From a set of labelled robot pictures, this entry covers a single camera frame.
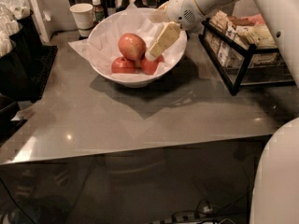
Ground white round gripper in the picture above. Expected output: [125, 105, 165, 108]
[145, 0, 205, 61]

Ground large top red apple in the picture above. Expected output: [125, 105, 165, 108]
[118, 33, 146, 61]

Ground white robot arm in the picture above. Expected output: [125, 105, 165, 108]
[146, 0, 299, 224]

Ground back red apple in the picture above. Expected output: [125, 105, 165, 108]
[157, 55, 164, 63]

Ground right red apple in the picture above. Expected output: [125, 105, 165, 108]
[141, 58, 159, 75]

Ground left red apple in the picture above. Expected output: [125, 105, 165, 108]
[111, 57, 136, 74]

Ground white ceramic bowl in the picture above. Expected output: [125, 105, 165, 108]
[87, 7, 188, 89]

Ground white paper liner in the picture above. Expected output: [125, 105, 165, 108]
[67, 3, 187, 82]

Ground small green glass bottle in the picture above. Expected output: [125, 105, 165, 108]
[92, 0, 105, 22]

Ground white paper cup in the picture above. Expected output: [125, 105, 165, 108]
[70, 3, 94, 37]

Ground black rubber mat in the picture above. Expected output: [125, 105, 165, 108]
[29, 46, 58, 103]

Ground white napkin dispenser box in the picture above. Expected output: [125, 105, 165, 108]
[30, 0, 53, 43]

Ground black container with napkins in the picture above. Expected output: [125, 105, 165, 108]
[0, 12, 44, 101]

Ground white power strip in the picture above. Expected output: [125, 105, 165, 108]
[152, 206, 237, 224]

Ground black wire condiment rack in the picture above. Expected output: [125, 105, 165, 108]
[198, 19, 295, 95]

